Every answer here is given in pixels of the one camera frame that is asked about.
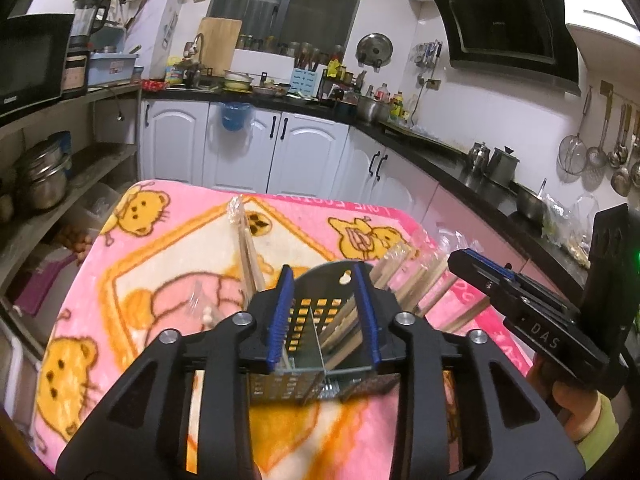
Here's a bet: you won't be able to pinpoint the cluster of condiment bottles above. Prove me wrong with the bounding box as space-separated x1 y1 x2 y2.
320 57 416 126

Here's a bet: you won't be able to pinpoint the steel spoon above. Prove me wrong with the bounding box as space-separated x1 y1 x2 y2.
607 102 631 168

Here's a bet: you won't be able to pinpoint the steel pot lid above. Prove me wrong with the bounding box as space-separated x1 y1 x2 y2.
356 32 394 68

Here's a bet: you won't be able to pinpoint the steel ladle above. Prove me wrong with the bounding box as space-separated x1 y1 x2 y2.
585 92 613 168
610 105 638 196

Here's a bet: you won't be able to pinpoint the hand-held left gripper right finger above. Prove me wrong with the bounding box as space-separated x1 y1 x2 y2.
351 261 586 480

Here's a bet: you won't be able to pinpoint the wooden cutting board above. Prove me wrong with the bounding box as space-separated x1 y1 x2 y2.
197 16 243 77

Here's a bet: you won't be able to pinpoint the black microwave oven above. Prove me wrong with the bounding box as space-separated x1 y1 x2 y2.
0 12 76 121

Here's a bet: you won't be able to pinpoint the hanging kitchen tools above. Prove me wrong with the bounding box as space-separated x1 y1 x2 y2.
412 40 445 71

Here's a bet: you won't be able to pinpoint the metal shelf rack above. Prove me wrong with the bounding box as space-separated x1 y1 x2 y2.
0 82 143 291

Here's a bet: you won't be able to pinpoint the steel bowl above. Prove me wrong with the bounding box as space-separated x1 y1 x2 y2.
515 177 548 223

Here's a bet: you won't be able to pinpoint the pink storage canister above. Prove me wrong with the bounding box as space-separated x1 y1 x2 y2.
62 52 91 96

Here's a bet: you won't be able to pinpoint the row of glass jars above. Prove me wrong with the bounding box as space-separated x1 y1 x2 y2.
235 34 346 61

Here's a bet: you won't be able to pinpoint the black range hood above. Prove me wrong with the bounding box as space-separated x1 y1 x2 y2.
426 0 583 96

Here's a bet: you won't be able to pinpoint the black blender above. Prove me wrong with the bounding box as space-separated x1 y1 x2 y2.
70 0 111 51

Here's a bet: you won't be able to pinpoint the black kitchen countertop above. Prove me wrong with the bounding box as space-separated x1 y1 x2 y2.
142 82 596 286

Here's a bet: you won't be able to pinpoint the blue knife block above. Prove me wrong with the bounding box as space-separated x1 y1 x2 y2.
290 67 321 98

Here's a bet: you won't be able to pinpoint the steel stockpot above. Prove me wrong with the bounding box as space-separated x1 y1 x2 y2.
356 96 391 123

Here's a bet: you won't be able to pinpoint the steel canister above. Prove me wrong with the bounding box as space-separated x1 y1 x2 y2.
487 146 521 188

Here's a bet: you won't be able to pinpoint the light blue plastic bin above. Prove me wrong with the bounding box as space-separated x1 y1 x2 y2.
87 50 143 88

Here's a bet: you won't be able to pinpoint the steel wire skimmer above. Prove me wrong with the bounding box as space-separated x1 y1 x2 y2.
557 85 593 176

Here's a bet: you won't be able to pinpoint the dark framed window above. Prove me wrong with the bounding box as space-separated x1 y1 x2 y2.
206 0 373 53

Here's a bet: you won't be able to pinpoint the pile of brown eggs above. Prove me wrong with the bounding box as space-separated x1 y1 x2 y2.
55 225 96 266

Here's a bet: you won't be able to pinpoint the yellow bowl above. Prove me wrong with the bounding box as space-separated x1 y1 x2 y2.
222 70 255 92

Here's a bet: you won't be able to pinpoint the clear plastic bag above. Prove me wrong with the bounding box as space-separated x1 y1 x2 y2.
565 195 601 266

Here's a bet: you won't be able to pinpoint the pile of wooden chopsticks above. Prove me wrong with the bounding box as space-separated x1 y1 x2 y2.
227 195 483 361

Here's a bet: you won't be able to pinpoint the steel kettle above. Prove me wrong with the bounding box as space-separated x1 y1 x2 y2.
467 141 493 173

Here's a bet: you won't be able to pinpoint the kitchen faucet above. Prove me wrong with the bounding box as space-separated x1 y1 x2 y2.
181 32 207 68

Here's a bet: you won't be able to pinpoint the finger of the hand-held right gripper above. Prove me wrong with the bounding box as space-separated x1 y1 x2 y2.
447 249 524 321
467 248 582 309

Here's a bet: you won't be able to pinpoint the blue plastic bag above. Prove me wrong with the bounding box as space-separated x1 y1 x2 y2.
220 101 251 133

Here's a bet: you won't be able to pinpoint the clear plastic wrapper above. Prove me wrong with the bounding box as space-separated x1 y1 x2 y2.
182 282 221 331

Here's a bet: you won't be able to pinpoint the dark green utensil basket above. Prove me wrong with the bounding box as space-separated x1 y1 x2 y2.
247 260 401 406

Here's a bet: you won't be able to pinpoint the plastic bag of vegetables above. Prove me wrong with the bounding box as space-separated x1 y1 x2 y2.
542 195 576 241

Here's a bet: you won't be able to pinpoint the person's right hand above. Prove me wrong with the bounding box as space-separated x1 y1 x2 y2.
527 352 601 443

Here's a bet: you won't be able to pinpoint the pink printed bear blanket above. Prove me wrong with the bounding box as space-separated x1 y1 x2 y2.
35 179 536 480

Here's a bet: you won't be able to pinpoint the person's right forearm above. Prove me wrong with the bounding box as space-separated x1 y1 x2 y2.
575 392 623 471

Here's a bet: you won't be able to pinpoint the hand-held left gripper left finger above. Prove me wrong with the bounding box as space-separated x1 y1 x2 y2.
55 265 296 480

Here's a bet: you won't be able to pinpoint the stack of steel pots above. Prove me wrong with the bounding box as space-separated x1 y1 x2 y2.
15 132 73 211

